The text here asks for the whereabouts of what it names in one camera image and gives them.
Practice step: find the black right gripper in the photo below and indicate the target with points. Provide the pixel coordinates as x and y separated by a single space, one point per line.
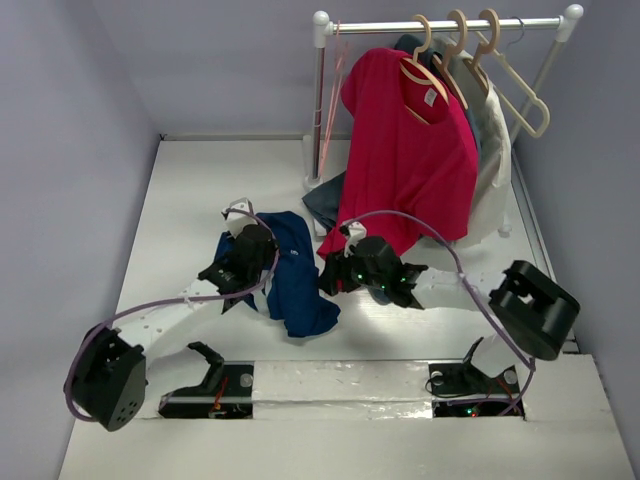
335 275

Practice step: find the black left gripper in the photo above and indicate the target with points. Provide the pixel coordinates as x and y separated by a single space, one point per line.
270 254

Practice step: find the pink wire hanger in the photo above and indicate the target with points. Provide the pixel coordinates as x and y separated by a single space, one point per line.
340 55

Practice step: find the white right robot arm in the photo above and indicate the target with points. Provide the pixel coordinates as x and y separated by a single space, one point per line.
531 314

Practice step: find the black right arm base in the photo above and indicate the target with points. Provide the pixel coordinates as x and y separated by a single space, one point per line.
484 383

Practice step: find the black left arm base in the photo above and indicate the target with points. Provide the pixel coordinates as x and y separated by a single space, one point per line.
224 393

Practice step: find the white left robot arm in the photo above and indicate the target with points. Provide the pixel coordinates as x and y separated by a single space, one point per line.
107 380

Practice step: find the red t shirt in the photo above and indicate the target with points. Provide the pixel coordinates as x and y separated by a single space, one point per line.
413 162

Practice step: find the white t shirt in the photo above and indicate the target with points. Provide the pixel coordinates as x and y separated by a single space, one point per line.
494 167

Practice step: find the wooden hanger with red shirt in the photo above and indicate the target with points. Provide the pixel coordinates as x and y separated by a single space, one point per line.
427 75

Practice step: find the wooden hanger with white shirt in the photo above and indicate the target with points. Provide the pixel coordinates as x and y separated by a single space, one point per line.
484 47

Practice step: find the white metal clothes rack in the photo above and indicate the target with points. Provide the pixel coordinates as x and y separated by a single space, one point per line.
533 116

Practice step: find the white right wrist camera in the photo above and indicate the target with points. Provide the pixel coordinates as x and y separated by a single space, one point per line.
353 232

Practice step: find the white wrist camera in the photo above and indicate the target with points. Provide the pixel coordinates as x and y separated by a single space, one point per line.
353 232
238 215

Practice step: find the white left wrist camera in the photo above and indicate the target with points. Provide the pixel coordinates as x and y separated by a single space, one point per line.
238 215

